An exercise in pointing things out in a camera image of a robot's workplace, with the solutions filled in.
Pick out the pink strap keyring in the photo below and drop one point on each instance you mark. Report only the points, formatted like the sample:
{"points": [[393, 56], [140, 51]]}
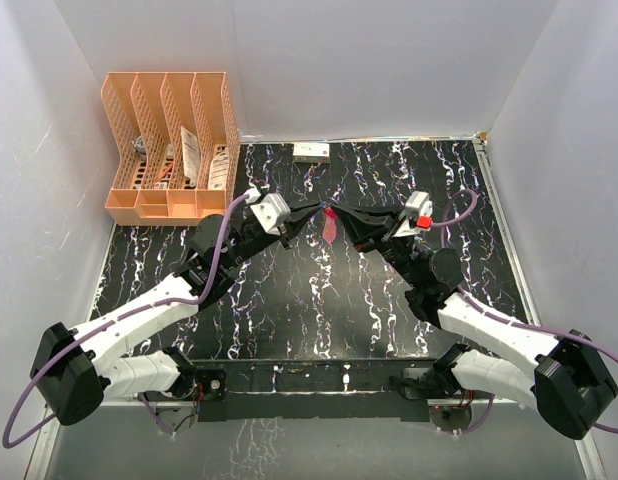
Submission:
{"points": [[330, 225]]}

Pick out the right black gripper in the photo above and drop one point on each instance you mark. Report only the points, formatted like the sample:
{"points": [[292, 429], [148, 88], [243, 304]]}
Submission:
{"points": [[366, 225]]}

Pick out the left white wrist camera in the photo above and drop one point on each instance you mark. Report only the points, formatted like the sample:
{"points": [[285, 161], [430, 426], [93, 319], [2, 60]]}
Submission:
{"points": [[270, 209]]}

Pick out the orange plastic file organizer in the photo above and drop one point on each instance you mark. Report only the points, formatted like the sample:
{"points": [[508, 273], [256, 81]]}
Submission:
{"points": [[150, 188]]}

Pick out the white paper packet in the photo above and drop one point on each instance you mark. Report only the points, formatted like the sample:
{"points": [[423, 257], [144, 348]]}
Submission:
{"points": [[191, 156]]}

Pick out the white labelled packet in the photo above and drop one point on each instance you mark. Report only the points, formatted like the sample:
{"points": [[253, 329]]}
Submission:
{"points": [[219, 171]]}

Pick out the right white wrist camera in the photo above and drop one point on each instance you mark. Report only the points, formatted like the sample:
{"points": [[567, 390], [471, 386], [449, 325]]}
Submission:
{"points": [[416, 216]]}

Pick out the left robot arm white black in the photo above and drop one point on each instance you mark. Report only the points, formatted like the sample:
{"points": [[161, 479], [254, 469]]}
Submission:
{"points": [[76, 369]]}

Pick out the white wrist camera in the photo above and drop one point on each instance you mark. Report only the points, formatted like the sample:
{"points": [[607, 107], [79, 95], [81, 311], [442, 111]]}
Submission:
{"points": [[270, 209], [416, 216]]}

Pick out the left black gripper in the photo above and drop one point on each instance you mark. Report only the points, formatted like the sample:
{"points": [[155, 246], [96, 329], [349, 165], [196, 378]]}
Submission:
{"points": [[297, 218]]}

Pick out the white small cardboard box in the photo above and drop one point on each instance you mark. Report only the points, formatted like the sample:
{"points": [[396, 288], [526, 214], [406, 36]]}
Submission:
{"points": [[311, 152]]}

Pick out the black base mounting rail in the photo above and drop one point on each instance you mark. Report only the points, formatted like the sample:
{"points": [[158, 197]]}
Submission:
{"points": [[223, 390]]}

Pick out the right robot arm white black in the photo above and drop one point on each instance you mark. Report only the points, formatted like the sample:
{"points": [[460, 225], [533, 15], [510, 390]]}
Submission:
{"points": [[561, 376]]}

